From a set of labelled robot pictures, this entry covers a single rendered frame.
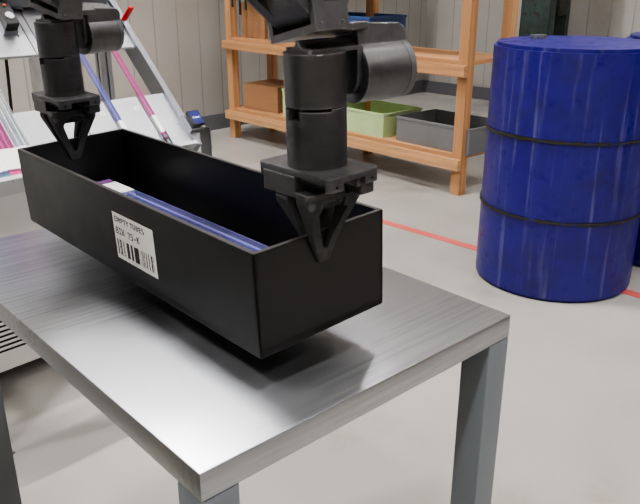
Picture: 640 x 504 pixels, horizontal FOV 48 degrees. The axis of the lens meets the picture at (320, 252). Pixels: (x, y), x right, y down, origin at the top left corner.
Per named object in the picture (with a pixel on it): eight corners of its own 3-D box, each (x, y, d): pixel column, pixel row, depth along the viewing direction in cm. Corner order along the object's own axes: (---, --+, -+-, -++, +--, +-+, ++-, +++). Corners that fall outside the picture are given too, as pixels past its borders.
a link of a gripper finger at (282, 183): (315, 239, 78) (313, 154, 75) (363, 257, 73) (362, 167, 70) (265, 257, 74) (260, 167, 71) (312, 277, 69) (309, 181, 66)
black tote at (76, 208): (30, 220, 110) (16, 148, 106) (132, 194, 121) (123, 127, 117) (260, 360, 71) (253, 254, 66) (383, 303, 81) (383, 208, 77)
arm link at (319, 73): (270, 39, 66) (303, 44, 61) (333, 33, 69) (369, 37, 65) (274, 115, 68) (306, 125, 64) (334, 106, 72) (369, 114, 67)
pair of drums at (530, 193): (773, 254, 328) (826, 33, 294) (609, 336, 254) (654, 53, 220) (613, 211, 387) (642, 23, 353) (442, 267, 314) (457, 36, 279)
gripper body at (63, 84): (72, 98, 115) (65, 50, 112) (102, 107, 108) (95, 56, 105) (32, 104, 111) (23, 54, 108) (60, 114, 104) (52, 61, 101)
